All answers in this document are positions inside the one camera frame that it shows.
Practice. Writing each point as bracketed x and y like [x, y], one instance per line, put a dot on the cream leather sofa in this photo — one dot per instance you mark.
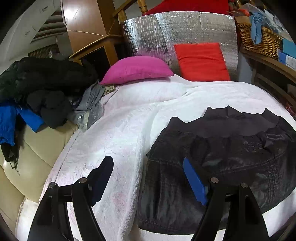
[21, 187]

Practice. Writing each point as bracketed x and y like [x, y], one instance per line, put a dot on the wooden side table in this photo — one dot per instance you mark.
[274, 77]

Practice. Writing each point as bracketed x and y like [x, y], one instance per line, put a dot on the black clothes pile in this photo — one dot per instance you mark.
[48, 87]

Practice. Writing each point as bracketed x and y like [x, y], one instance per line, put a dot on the red blanket on railing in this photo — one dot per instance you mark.
[218, 7]

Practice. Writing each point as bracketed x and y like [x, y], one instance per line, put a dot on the light blue cloth in basket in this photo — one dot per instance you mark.
[257, 19]

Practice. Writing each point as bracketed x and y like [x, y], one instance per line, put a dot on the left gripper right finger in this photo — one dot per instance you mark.
[245, 220]

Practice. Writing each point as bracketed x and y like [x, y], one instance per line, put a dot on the blue garment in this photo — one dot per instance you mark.
[8, 121]

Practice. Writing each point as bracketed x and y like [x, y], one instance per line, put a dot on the red pillow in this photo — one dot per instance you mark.
[201, 62]

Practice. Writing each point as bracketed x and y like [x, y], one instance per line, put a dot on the wooden pillar cabinet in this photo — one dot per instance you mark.
[91, 26]

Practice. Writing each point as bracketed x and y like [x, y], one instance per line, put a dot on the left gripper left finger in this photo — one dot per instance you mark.
[51, 221]

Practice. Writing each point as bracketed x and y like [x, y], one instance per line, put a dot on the silver foil insulation board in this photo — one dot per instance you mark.
[155, 35]

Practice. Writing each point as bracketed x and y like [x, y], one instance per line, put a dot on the wicker basket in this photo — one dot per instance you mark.
[264, 41]

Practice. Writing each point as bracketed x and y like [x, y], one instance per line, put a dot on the blue fashion box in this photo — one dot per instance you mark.
[287, 55]

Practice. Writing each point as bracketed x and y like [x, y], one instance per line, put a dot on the magenta pillow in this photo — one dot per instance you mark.
[136, 68]

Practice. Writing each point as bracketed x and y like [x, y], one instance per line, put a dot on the white embossed bed blanket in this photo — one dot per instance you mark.
[134, 116]

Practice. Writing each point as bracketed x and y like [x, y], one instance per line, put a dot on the black quilted jacket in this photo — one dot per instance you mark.
[235, 147]

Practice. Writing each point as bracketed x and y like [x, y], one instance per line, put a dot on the wooden stair railing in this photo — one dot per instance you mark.
[127, 9]

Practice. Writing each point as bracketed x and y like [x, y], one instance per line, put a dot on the grey garment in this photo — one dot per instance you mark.
[90, 109]

